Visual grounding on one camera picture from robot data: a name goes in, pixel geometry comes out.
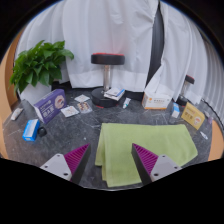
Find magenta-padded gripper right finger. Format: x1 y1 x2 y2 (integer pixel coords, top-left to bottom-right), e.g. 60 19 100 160
131 143 183 186

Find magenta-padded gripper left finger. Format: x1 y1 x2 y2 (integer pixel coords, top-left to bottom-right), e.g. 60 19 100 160
39 143 92 185

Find green towel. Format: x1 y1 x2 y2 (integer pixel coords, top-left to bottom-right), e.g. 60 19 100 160
94 122 199 188

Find small black round object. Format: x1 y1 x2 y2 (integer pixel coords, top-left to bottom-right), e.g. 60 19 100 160
37 126 48 138

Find flat sachet with picture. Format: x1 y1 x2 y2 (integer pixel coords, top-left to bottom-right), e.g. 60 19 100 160
60 105 80 118

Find clear sachet dark contents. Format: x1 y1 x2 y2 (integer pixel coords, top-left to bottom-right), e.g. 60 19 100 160
77 101 93 115

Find small blue and white box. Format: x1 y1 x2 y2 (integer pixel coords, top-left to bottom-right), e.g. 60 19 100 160
168 102 181 125

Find white and orange box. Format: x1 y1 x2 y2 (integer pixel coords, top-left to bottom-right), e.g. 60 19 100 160
141 91 173 110

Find purple box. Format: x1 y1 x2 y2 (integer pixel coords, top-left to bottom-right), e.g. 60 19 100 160
33 88 67 125

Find flat white sachet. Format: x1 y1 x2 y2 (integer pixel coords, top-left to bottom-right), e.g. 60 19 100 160
73 94 91 103

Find white tube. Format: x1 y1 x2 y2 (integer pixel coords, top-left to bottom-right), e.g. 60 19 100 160
122 97 132 110

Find small white pouch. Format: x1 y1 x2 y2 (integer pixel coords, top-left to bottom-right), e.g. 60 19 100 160
199 130 209 141

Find yellow box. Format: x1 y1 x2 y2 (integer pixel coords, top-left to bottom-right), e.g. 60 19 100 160
180 101 206 131

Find white and blue booklet stack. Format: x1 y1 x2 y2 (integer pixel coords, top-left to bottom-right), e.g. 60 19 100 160
103 87 126 102

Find small white packet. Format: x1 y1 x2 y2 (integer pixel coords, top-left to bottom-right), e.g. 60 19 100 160
10 107 24 121

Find small black stool red rim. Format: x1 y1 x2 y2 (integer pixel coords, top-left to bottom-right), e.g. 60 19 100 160
176 74 196 107

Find green potted plant white pot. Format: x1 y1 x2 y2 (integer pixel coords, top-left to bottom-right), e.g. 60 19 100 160
9 39 75 105

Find white curtain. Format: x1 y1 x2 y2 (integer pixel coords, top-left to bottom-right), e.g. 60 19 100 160
14 0 224 111

